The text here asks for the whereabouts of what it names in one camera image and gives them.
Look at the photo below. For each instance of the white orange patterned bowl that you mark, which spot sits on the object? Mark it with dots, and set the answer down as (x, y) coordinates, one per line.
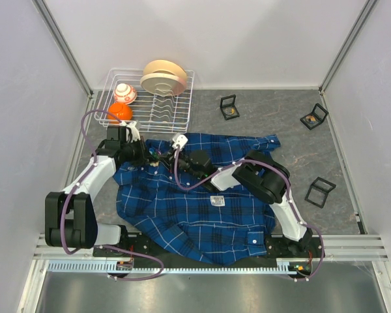
(125, 93)

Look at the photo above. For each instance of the beige plate front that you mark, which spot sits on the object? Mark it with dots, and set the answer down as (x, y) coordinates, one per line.
(164, 85)

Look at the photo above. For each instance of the white wire dish rack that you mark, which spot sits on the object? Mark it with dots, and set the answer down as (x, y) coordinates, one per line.
(155, 113)

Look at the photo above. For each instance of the black display box far right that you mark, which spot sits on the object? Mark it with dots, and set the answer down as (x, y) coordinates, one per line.
(320, 114)

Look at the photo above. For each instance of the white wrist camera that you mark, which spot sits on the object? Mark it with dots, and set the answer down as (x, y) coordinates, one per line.
(132, 131)
(179, 141)

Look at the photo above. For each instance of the beige plate rear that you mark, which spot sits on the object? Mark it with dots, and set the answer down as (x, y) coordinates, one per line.
(165, 67)

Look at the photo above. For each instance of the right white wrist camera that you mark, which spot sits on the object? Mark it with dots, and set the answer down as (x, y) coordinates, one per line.
(179, 141)

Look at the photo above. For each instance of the grey slotted cable duct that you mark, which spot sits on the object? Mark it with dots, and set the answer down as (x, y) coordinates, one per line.
(136, 266)

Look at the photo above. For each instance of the black display box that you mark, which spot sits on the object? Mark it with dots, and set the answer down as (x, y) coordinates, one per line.
(229, 102)
(320, 114)
(318, 192)

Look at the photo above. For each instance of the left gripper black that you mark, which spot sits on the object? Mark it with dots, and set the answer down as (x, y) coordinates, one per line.
(143, 158)

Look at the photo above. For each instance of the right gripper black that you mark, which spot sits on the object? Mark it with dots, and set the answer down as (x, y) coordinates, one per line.
(169, 160)

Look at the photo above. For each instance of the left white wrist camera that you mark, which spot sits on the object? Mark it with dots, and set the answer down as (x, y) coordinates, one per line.
(132, 131)

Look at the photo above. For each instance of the round orange picture brooch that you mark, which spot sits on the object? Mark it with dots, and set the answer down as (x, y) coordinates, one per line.
(229, 111)

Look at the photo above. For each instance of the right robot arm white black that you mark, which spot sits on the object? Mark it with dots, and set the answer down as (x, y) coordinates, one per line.
(264, 178)

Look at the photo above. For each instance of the black display box near right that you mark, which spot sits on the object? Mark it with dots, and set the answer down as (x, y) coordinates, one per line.
(318, 192)

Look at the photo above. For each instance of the white shirt label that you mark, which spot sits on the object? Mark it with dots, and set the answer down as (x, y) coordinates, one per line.
(217, 201)

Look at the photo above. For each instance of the beige plate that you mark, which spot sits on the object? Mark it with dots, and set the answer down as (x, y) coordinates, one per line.
(165, 67)
(164, 85)

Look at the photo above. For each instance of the black display box centre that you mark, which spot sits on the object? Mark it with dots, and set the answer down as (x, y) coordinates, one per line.
(229, 102)

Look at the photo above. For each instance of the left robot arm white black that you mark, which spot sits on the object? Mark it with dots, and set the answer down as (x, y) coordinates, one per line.
(70, 220)

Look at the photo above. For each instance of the blue plaid shirt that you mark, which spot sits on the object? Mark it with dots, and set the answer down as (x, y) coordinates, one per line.
(185, 222)

